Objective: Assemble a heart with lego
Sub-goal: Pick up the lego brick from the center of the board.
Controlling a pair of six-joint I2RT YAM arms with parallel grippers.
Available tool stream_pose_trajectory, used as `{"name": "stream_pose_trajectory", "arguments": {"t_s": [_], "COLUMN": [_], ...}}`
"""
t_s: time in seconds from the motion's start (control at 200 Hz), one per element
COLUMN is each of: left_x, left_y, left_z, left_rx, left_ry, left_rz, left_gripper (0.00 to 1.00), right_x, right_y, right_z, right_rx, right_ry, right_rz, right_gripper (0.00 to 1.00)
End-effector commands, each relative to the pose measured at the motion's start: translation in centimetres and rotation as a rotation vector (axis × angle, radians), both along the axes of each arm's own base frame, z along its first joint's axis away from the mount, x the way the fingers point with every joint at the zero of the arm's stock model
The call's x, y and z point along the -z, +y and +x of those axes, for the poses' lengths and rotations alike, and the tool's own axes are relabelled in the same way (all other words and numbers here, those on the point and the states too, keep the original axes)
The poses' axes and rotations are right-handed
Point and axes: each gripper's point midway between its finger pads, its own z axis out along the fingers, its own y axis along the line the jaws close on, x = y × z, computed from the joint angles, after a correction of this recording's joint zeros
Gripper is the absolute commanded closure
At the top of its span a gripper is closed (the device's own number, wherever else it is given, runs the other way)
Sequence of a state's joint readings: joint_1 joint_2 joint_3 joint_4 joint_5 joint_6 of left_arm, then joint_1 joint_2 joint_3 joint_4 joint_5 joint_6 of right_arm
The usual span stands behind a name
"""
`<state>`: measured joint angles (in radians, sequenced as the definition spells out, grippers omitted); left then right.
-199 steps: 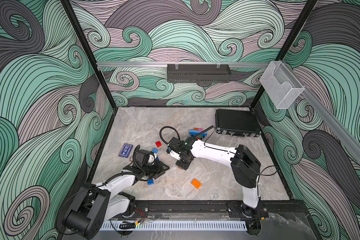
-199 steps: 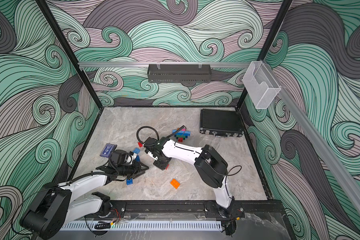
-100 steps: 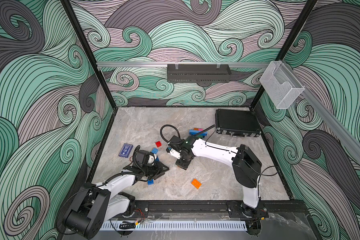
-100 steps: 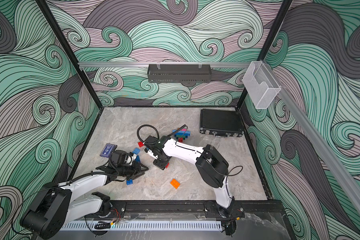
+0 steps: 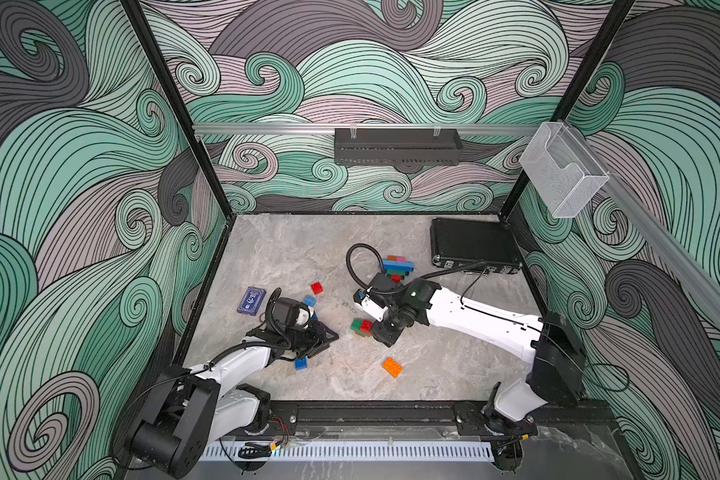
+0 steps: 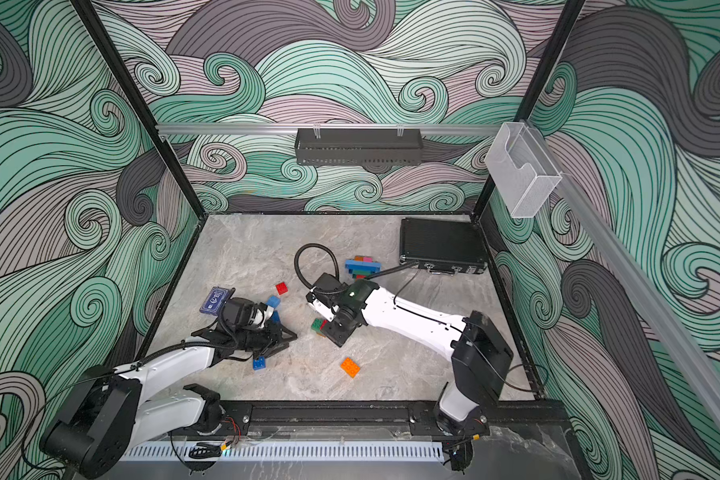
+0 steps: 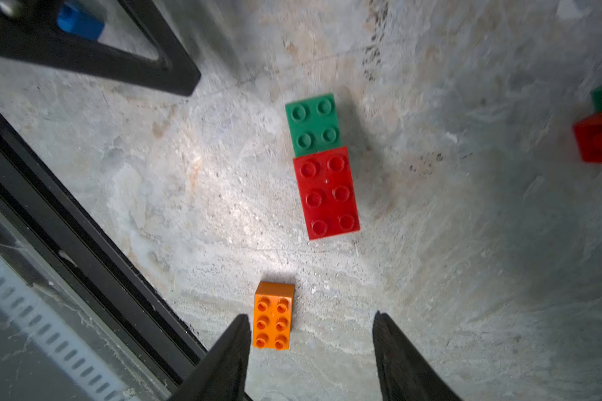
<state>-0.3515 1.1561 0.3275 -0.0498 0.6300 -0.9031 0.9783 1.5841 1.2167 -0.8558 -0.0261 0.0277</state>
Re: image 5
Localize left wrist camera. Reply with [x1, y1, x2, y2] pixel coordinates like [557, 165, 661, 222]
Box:
[265, 298, 314, 333]

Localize white slotted cable duct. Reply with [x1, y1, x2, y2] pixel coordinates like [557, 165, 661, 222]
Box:
[200, 441, 495, 463]

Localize orange lego brick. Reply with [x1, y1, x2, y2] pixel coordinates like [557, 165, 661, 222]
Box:
[382, 357, 403, 378]

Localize blue card tag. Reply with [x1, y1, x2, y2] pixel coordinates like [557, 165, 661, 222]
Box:
[236, 286, 266, 316]

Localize aluminium rail back wall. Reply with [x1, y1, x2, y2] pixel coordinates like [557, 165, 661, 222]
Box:
[193, 122, 539, 136]

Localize black frame post left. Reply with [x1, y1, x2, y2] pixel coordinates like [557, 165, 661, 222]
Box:
[121, 0, 235, 225]

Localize black perforated wall tray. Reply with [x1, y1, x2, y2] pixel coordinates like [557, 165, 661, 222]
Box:
[334, 129, 464, 169]

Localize aluminium rail wall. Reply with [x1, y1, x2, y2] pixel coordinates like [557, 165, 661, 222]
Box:
[572, 124, 720, 331]
[193, 122, 539, 136]

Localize clear plastic wall bin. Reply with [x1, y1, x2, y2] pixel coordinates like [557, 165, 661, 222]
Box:
[520, 121, 610, 219]

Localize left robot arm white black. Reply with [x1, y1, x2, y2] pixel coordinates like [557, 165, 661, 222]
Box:
[124, 317, 339, 479]

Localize aluminium rail right wall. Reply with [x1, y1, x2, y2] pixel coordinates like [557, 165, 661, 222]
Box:
[572, 124, 720, 331]

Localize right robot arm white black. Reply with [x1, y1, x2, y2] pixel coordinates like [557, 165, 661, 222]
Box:
[353, 279, 586, 437]

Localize black case on table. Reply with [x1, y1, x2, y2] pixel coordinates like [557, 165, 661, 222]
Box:
[430, 218, 523, 274]

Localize black frame post right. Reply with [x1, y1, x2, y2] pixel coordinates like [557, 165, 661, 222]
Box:
[498, 0, 635, 223]

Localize black frame post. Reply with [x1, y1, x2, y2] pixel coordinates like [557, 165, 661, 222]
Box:
[121, 0, 235, 225]
[498, 0, 635, 223]

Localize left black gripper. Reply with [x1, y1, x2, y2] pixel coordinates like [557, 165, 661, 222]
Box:
[282, 320, 338, 359]

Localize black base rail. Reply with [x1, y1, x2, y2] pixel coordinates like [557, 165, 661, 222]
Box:
[270, 400, 616, 438]

